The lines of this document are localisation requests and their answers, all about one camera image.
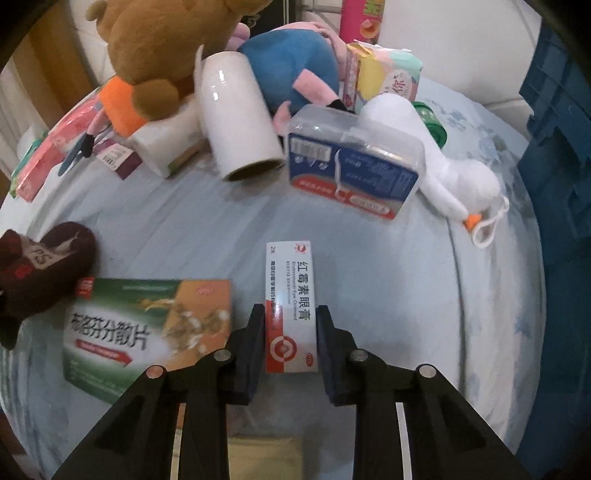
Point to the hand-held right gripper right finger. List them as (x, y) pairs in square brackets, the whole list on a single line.
[(328, 364)]

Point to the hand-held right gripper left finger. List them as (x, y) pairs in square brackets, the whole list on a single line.
[(251, 364)]

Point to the red white ointment box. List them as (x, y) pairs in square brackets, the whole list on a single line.
[(291, 295)]

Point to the blue plastic crate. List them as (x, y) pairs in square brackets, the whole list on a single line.
[(563, 138)]

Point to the yellow paper packet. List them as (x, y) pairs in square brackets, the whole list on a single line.
[(265, 459)]

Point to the green orange medicine box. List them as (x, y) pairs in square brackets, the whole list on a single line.
[(138, 332)]

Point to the clear floss pick box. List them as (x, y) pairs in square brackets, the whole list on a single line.
[(355, 161)]

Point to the maroon knit hat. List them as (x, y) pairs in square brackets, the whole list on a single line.
[(44, 272)]

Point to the white goose plush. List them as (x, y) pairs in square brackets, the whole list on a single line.
[(434, 157)]

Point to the white carton box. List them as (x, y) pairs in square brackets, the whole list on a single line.
[(166, 143)]

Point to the white cardboard roll tube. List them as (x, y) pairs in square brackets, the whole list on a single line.
[(235, 120)]

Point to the green small bottle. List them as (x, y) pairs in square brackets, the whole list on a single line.
[(431, 122)]

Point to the green wet wipes pack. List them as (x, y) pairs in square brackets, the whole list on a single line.
[(21, 159)]

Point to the blue pink pig plush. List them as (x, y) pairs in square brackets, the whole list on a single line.
[(295, 55)]

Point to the brown teddy bear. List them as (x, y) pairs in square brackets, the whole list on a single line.
[(171, 46)]

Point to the pink yellow chips can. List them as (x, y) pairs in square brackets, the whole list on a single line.
[(362, 21)]

